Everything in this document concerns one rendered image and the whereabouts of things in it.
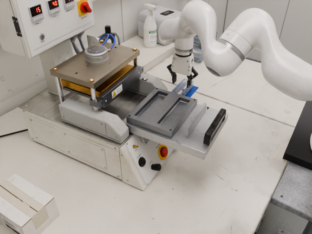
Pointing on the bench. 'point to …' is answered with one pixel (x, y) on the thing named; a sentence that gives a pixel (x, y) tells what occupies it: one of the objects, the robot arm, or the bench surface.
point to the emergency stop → (164, 152)
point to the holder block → (162, 112)
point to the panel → (136, 142)
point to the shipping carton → (25, 206)
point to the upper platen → (81, 90)
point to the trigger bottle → (150, 27)
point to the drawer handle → (214, 126)
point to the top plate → (95, 63)
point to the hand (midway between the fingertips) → (181, 81)
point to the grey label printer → (160, 12)
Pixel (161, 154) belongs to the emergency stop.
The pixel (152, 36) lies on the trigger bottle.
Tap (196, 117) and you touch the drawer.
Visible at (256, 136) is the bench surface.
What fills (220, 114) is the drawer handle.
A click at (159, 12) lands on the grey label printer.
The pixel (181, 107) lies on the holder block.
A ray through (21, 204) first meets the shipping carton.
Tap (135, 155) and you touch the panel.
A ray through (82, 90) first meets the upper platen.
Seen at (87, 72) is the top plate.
